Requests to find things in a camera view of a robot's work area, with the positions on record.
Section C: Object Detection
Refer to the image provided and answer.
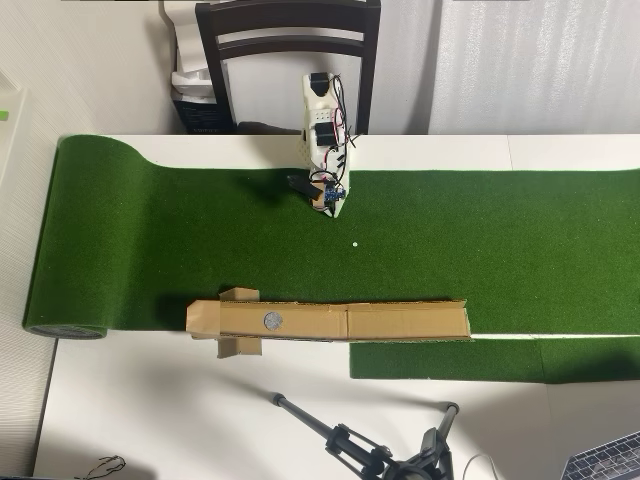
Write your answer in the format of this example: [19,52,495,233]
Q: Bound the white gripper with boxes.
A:
[305,143,359,220]

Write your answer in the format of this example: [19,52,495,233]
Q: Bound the cardboard barrier with hole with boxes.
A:
[185,287,474,360]

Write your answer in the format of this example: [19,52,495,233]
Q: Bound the dark blue white box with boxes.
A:
[170,69,237,136]

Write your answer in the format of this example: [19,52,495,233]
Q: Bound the long green putting mat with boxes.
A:
[22,133,640,342]

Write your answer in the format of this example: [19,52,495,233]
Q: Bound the dark brown wooden chair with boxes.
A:
[194,0,382,136]

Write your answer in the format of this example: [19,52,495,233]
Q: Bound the white foam packaging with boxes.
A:
[158,0,214,75]

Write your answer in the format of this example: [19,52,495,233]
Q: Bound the black tripod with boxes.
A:
[269,392,461,480]

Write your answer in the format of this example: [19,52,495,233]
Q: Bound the translucent plastic storage box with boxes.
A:
[0,74,31,201]

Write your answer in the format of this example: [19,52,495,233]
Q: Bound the wrist camera with cardboard mount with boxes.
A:
[308,178,347,210]

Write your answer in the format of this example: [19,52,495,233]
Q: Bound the black red arm wires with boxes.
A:
[305,74,359,184]

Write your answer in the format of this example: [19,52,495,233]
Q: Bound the thin white cable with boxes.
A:
[462,452,501,480]

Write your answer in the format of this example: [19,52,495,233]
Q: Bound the thin black wire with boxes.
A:
[82,454,126,479]

